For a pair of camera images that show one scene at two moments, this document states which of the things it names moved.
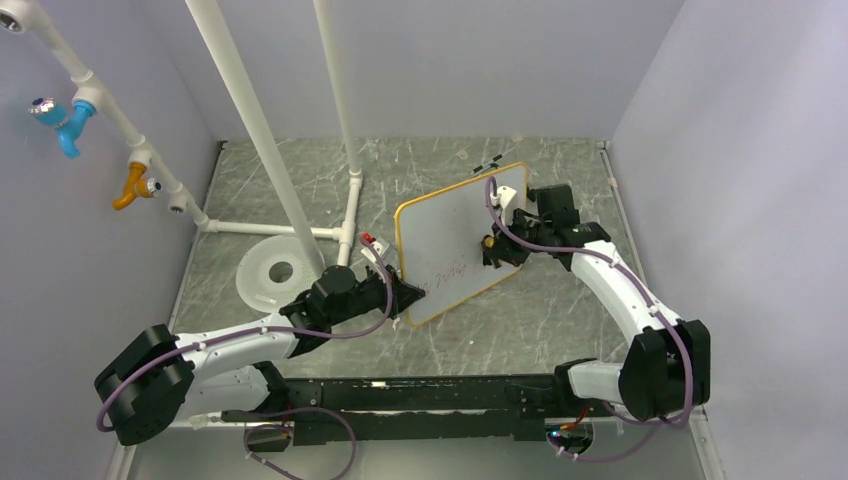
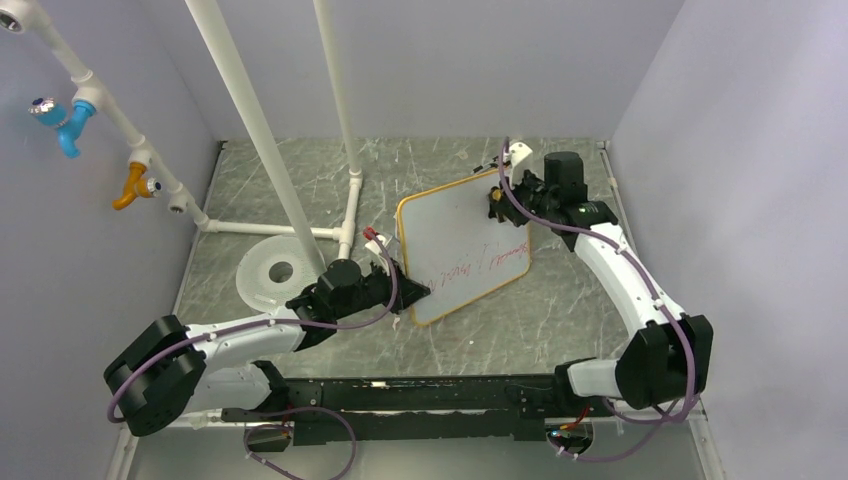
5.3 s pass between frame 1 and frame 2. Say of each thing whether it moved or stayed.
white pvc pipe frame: stayed
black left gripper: stayed
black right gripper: moved
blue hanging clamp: stayed
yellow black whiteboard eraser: moved
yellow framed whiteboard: stayed
